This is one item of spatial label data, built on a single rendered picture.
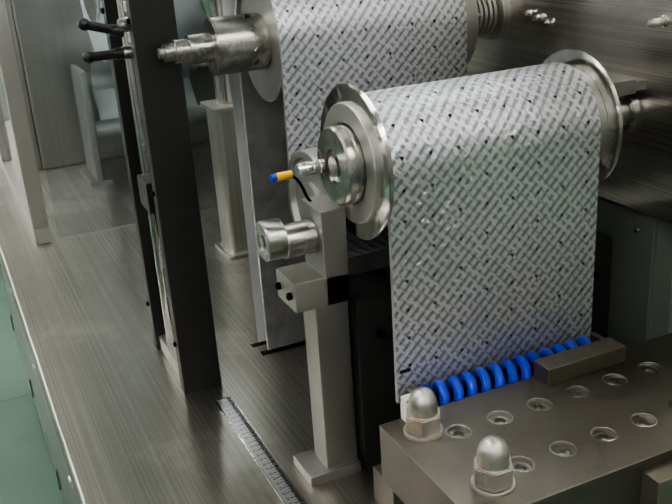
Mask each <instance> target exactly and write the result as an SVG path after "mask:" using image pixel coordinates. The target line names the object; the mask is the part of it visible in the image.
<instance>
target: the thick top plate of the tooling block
mask: <svg viewBox="0 0 672 504"><path fill-rule="evenodd" d="M439 408H440V423H441V424H442V425H443V427H444V434H443V436H442V437H441V438H440V439H438V440H436V441H433V442H429V443H418V442H414V441H411V440H409V439H408V438H406V437H405V435H404V433H403V428H404V426H405V424H406V422H405V421H404V420H403V419H402V418H401V419H397V420H394V421H391V422H388V423H385V424H382V425H380V426H379V428H380V447H381V467H382V479H383V481H384V482H385V483H386V484H387V485H388V486H389V487H390V488H391V490H392V491H393V492H394V493H395V494H396V495H397V496H398V498H399V499H400V500H401V501H402V502H403V503H404V504H640V496H641V483H642V472H643V471H644V470H647V469H649V468H652V467H654V466H657V465H660V464H662V463H665V462H667V461H670V460H672V333H669V334H666V335H663V336H660V337H657V338H653V339H650V340H647V341H644V342H641V343H638V344H634V345H631V346H628V347H626V349H625V361H624V362H621V363H618V364H615V365H612V366H609V367H606V368H603V369H600V370H597V371H594V372H591V373H588V374H584V375H581V376H578V377H575V378H572V379H569V380H566V381H563V382H560V383H557V384H554V385H550V386H547V385H546V384H544V383H543V382H542V381H540V380H539V379H537V378H536V377H534V376H533V377H530V378H527V379H524V380H521V381H518V382H514V383H511V384H508V385H505V386H502V387H499V388H495V389H492V390H489V391H486V392H483V393H480V394H476V395H473V396H470V397H467V398H464V399H461V400H457V401H454V402H451V403H448V404H445V405H442V406H439ZM488 435H497V436H499V437H501V438H503V439H504V440H505V442H506V443H507V445H508V447H509V450H510V458H511V460H512V467H513V477H514V478H515V480H516V488H515V490H514V491H513V492H512V493H511V494H510V495H508V496H505V497H501V498H489V497H484V496H482V495H479V494H478V493H476V492H475V491H474V490H473V489H472V487H471V483H470V480H471V477H472V475H473V474H474V458H475V457H476V453H477V447H478V445H479V443H480V441H481V440H482V439H483V438H484V437H486V436H488Z"/></svg>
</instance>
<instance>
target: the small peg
mask: <svg viewBox="0 0 672 504"><path fill-rule="evenodd" d="M325 172H326V163H325V161H324V159H322V158H321V159H317V160H311V161H305V162H299V163H296V165H295V173H296V175H297V176H298V177H299V178H301V177H305V176H311V175H312V174H313V175H316V174H319V173H320V174H321V173H325Z"/></svg>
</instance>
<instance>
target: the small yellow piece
mask: <svg viewBox="0 0 672 504"><path fill-rule="evenodd" d="M269 178H270V181H271V182H272V183H273V182H280V181H285V180H290V179H292V178H293V179H295V180H296V181H297V183H298V184H299V186H300V187H301V189H302V191H303V193H304V196H305V197H306V199H307V200H308V201H309V202H312V200H311V199H310V198H309V196H308V194H307V192H306V190H305V188H304V186H303V184H302V183H301V181H300V180H299V179H298V178H297V177H296V176H295V175H293V173H292V171H291V170H289V171H283V172H278V173H275V174H270V176H269Z"/></svg>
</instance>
